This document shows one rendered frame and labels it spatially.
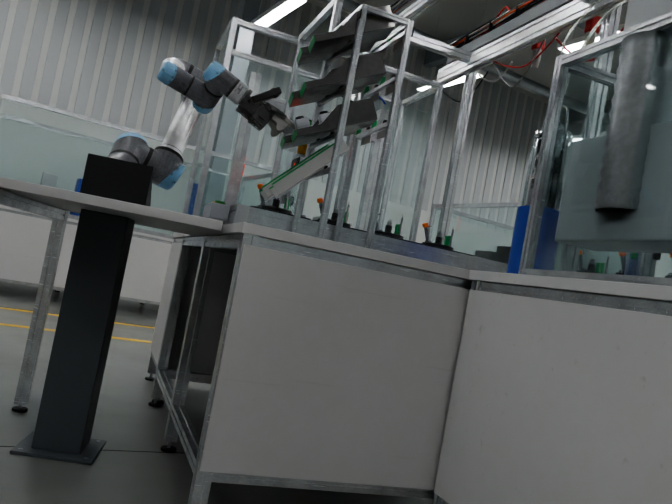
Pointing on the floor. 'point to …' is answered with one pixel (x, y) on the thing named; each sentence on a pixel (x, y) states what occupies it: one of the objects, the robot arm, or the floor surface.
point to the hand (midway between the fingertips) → (292, 129)
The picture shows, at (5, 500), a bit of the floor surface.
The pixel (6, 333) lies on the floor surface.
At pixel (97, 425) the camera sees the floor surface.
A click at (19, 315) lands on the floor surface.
